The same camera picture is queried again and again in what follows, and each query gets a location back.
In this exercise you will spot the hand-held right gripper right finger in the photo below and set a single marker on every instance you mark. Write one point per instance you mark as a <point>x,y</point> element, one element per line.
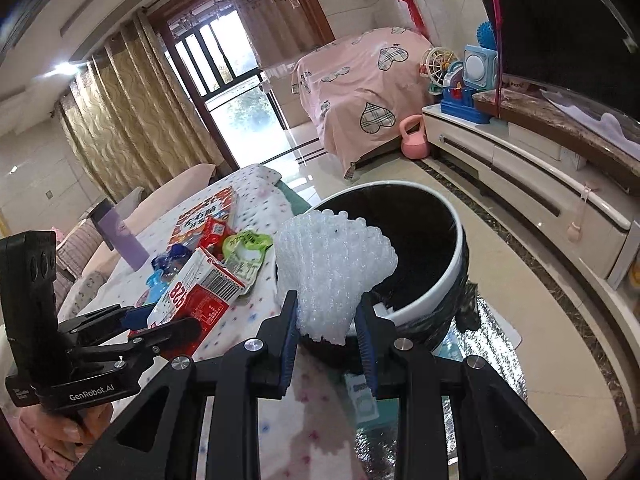
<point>367,355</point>

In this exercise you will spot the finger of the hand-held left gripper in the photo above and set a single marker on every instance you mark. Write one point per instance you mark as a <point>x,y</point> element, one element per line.
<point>135,316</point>
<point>170,332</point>

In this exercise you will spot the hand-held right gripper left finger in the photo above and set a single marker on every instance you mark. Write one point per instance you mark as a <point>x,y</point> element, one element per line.
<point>289,340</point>

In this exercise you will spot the red and white carton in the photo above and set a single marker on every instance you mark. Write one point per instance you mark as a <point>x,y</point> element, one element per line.
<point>200,290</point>

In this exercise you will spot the blue snack packet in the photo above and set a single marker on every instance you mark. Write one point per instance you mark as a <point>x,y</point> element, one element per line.
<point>167,262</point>

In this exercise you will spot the white foam net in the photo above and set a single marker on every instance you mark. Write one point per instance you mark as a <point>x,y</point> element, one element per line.
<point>330,270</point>

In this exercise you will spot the red chips packet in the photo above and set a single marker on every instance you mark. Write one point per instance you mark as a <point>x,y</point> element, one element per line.
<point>215,232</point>

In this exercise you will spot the white bin with black bag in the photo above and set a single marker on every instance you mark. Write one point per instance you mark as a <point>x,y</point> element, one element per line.
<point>425,240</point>

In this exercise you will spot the person's left forearm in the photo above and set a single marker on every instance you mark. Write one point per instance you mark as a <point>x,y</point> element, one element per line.
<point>25,445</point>

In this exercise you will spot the person's left hand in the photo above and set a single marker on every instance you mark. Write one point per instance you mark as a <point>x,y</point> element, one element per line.
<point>75,430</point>

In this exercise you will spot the striped cushion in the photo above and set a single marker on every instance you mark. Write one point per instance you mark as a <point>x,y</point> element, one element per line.
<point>80,250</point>

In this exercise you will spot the purple cup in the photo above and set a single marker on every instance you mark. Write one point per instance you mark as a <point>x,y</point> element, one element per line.
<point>122,235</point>

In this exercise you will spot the green snack packet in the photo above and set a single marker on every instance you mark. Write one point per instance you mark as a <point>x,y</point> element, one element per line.
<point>245,247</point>

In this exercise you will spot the colourful children's book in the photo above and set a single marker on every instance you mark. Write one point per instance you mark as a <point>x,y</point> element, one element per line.
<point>200,215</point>

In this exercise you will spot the silver foil mat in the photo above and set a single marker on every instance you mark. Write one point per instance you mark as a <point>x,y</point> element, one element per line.
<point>490,350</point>

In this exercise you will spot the teal cloth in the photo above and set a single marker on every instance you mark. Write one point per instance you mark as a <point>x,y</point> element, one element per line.
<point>295,197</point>

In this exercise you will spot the white dotted blanket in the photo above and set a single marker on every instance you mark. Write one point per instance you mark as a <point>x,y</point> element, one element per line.
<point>260,200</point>

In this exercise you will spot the gold patterned curtain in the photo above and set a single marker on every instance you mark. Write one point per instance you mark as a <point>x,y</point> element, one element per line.
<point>125,100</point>

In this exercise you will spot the pink kettlebell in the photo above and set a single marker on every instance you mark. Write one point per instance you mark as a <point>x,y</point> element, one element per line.
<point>415,147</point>

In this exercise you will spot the wooden framed glass door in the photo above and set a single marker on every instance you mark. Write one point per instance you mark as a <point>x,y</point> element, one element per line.
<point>235,100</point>

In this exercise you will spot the white television cabinet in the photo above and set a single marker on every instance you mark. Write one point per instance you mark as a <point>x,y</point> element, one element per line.
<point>525,175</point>

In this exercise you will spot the blue toy machine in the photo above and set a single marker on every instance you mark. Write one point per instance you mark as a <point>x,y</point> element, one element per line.
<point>460,105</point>

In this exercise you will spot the pink heart print cover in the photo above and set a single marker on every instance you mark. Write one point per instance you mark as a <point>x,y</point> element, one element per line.
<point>360,80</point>

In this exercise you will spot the ferris wheel toy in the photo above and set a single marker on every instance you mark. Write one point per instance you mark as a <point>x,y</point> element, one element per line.
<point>440,67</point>

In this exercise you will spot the light blue toy box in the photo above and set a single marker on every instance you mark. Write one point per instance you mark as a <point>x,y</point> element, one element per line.
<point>475,67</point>

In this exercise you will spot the beige curtain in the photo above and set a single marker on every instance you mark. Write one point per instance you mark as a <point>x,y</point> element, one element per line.
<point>270,30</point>

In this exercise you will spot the pink stick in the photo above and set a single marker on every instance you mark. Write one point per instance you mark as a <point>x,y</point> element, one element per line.
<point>496,60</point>

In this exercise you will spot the clear plastic sheet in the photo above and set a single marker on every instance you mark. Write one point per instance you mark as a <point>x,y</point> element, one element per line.
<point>600,120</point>

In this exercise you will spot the blue spiky ball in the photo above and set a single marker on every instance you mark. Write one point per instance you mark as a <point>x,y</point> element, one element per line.
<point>485,35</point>

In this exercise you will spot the black television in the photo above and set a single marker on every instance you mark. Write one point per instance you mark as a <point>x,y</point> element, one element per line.
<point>565,25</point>

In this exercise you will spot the wall switch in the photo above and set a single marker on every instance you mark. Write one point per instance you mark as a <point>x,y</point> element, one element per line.
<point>47,193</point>

